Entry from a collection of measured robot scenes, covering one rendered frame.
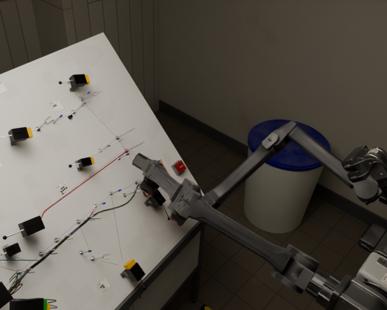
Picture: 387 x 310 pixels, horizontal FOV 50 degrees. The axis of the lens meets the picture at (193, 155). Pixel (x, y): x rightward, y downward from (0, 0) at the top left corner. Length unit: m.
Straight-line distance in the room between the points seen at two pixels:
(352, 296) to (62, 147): 1.21
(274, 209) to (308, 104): 0.86
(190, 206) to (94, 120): 0.84
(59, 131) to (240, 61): 2.11
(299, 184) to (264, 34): 1.19
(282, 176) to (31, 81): 1.74
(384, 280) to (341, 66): 2.12
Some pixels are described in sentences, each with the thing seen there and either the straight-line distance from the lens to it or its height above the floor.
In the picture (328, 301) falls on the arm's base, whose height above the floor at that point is 1.47.
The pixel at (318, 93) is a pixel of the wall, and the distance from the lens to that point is 3.28.
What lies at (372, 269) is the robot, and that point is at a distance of 1.23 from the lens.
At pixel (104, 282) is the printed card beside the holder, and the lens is 1.79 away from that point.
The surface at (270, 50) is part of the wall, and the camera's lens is 3.38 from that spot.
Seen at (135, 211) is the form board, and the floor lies 1.06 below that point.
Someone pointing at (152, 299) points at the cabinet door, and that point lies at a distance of 2.19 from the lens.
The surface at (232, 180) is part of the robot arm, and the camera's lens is 1.70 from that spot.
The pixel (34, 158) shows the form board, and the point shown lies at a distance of 1.73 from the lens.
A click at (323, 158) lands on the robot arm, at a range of 1.62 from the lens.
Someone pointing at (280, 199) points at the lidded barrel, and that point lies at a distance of 3.03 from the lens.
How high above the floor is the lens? 2.41
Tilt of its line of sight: 38 degrees down
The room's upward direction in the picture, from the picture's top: 3 degrees clockwise
